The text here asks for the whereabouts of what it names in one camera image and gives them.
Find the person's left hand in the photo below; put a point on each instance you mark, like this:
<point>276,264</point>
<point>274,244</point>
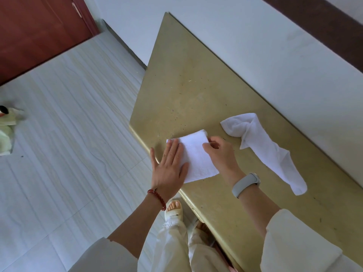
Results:
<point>167,172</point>

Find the person's right hand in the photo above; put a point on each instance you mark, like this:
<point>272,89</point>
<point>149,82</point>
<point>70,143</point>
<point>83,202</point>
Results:
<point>227,158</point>

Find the person's left middle finger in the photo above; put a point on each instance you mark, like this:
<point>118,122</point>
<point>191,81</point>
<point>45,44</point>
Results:
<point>173,151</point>

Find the person's left little finger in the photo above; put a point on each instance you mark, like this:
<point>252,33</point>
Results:
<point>154,160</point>

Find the person's right thumb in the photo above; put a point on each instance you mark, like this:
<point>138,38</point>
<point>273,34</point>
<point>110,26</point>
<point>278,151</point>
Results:
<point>208,150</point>

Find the person's left thumb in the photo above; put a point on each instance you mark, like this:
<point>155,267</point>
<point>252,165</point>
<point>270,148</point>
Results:
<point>185,171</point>

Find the white sock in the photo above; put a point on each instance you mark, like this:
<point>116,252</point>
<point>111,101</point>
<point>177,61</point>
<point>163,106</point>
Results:
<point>197,160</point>
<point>266,150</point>

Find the person's left forearm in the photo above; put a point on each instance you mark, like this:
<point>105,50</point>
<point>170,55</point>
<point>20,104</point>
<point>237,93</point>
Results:
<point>136,223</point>

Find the person's right forearm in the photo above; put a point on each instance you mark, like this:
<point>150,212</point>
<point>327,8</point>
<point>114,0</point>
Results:
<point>258,206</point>

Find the cream sandal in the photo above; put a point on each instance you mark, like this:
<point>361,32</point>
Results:
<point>173,213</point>

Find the grey wrist band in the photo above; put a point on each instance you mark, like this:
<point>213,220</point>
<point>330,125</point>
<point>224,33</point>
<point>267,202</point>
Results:
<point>244,184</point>

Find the unfolded white sock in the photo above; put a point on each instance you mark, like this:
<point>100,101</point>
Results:
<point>266,150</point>

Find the cream trousers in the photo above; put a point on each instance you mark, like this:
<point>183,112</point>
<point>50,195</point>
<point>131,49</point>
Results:
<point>173,246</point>

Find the dark skirting board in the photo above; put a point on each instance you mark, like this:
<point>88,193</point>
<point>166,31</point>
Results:
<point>124,43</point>

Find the cream long-sleeved top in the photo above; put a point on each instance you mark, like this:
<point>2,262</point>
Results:
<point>295,246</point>

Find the cream plush slipper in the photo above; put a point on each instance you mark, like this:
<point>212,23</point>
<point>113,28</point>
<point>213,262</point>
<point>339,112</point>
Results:
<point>12,117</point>
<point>5,141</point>

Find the dark brown wooden beam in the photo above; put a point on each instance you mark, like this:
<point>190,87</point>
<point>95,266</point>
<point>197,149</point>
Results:
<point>317,22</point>

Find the red-brown wooden door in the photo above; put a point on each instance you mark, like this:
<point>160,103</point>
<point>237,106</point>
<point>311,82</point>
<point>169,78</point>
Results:
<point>34,31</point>

